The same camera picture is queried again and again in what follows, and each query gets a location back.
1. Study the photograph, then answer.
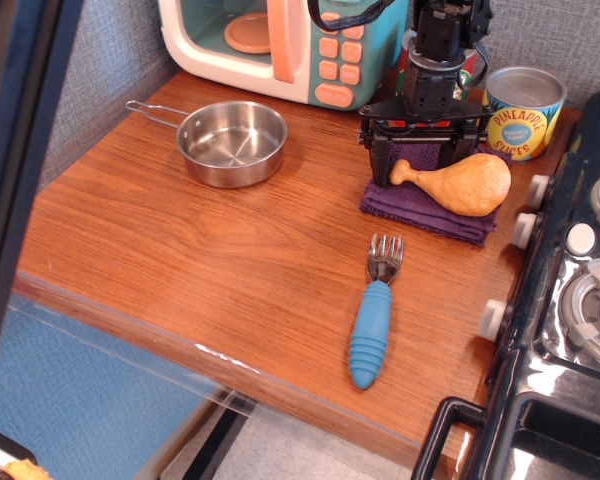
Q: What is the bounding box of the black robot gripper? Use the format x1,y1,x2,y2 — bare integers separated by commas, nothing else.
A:
358,47,492,188

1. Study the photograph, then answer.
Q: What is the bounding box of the orange toy chicken leg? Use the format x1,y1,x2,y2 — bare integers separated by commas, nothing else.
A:
389,153,511,217

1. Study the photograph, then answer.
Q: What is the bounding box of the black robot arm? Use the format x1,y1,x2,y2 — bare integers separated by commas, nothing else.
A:
359,1,494,187

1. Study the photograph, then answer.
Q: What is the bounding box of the folded purple cloth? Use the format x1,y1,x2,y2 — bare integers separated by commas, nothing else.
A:
359,144,512,246

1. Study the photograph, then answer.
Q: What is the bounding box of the tomato sauce can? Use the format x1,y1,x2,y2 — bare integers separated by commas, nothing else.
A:
396,29,477,120

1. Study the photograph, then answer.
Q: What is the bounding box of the pineapple slices can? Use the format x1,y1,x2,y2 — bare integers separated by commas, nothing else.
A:
482,66,567,161

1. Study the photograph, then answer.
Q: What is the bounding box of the white stove knob rear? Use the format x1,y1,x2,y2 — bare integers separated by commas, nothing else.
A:
525,175,551,210

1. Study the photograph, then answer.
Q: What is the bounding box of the white stove knob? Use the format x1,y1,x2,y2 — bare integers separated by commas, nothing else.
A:
525,175,551,210
478,299,507,342
511,213,537,250

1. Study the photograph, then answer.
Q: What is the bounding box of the white stove knob middle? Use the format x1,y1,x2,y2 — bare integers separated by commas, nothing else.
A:
511,213,537,250

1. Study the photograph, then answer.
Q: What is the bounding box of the teal toy microwave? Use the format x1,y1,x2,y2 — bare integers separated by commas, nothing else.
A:
158,1,411,111

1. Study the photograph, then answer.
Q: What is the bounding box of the white stove knob front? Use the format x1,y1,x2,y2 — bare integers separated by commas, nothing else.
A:
478,299,507,342

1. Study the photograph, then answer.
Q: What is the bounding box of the small steel pan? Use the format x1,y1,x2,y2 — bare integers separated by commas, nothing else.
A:
126,100,288,189

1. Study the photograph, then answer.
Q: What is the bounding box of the clear acrylic table guard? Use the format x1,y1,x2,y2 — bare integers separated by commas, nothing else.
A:
9,269,474,480

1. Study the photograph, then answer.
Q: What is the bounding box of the black toy stove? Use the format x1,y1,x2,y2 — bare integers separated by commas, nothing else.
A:
412,92,600,479

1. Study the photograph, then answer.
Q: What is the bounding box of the orange object bottom left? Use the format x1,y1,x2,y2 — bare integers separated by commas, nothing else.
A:
4,459,51,480

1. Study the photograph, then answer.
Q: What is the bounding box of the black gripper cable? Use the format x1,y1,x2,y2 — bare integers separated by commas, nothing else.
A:
306,0,396,33

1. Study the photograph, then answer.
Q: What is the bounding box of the blue handled fork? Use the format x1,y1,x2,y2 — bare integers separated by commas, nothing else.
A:
348,234,404,389

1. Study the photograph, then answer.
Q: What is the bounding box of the dark blurred foreground post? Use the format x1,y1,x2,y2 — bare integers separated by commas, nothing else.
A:
0,1,83,332

